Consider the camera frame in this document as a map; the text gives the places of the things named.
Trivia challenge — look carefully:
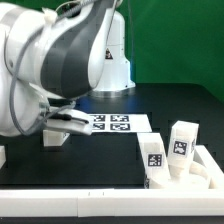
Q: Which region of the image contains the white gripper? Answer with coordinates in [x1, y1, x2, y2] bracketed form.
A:
[45, 109, 93, 135]

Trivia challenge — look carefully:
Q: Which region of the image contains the white round stool seat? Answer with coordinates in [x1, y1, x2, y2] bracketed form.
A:
[143, 159, 212, 190]

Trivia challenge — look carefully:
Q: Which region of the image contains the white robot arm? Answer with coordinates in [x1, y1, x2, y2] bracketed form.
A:
[0, 0, 123, 137]

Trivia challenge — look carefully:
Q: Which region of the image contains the white marker sheet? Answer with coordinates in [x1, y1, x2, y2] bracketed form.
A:
[92, 114, 152, 133]

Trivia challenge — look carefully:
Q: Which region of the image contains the white L-shaped fence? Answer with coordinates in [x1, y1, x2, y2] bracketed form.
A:
[0, 145, 224, 217]

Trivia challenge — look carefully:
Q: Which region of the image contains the grey corrugated arm cable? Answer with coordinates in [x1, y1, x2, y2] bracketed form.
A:
[9, 0, 98, 137]

